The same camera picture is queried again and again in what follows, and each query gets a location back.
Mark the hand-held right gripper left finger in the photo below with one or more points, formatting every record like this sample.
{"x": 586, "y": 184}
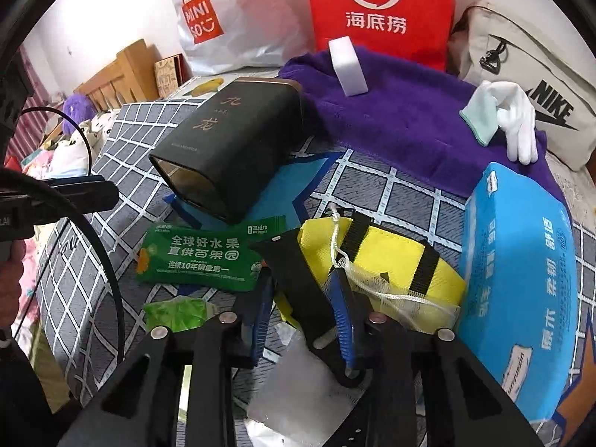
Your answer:
{"x": 260, "y": 326}

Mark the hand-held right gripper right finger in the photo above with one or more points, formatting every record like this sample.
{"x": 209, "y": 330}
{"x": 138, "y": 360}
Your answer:
{"x": 343, "y": 326}

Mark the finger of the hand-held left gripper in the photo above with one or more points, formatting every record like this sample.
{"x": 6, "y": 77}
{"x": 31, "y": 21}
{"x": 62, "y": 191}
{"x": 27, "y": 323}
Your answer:
{"x": 88, "y": 195}

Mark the white mesh bag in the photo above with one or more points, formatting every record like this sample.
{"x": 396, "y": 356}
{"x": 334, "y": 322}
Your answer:
{"x": 372, "y": 288}

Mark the small green tissue pack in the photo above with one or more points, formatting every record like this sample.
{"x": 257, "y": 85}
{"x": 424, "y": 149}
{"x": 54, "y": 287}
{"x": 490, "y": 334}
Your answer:
{"x": 177, "y": 314}

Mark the green wet wipe packet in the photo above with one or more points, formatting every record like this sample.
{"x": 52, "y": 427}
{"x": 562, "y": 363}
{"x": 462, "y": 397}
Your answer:
{"x": 205, "y": 256}

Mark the person's left hand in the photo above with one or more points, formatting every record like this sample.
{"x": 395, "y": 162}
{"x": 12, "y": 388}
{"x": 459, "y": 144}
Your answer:
{"x": 11, "y": 288}

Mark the white spotted plush toy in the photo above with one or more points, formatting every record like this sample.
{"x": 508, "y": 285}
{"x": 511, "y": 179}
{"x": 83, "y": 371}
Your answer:
{"x": 95, "y": 130}

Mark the clear plastic bag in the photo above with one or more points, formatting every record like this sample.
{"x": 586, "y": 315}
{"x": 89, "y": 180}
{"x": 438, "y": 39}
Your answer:
{"x": 298, "y": 382}

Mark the purple plush toy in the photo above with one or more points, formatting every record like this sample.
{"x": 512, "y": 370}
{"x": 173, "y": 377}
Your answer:
{"x": 77, "y": 107}

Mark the red striped curtain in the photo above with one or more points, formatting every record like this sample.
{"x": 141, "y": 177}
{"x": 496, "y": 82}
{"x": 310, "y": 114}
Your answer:
{"x": 32, "y": 102}

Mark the wooden headboard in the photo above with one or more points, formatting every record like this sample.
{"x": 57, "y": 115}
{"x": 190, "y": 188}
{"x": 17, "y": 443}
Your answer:
{"x": 125, "y": 72}

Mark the grey checked bed sheet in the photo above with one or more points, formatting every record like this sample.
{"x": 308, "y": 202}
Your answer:
{"x": 386, "y": 195}

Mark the brown printed box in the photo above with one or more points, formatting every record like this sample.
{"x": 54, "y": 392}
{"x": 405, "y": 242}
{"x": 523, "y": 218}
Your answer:
{"x": 168, "y": 74}

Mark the black box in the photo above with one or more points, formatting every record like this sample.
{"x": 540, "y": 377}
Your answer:
{"x": 233, "y": 139}

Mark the blue tissue pack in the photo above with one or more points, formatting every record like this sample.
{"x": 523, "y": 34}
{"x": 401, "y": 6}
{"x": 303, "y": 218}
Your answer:
{"x": 521, "y": 288}

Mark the purple towel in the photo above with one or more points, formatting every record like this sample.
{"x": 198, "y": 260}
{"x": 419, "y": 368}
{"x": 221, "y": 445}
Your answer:
{"x": 400, "y": 121}

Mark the white plastic shopping bag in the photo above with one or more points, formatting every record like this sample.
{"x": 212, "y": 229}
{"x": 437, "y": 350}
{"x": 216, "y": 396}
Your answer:
{"x": 251, "y": 23}

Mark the light green cloth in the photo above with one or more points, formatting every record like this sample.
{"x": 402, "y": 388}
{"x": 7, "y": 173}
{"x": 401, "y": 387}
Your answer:
{"x": 479, "y": 116}

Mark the white sponge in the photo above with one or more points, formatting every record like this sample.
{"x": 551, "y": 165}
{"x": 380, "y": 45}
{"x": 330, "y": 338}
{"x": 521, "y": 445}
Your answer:
{"x": 348, "y": 67}

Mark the white glove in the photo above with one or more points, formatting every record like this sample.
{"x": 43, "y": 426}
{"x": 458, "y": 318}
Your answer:
{"x": 519, "y": 121}

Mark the beige canvas bag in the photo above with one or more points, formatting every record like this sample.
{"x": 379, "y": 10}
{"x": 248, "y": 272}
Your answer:
{"x": 535, "y": 74}

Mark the red paper bag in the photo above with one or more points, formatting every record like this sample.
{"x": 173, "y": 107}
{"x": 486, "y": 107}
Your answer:
{"x": 377, "y": 4}

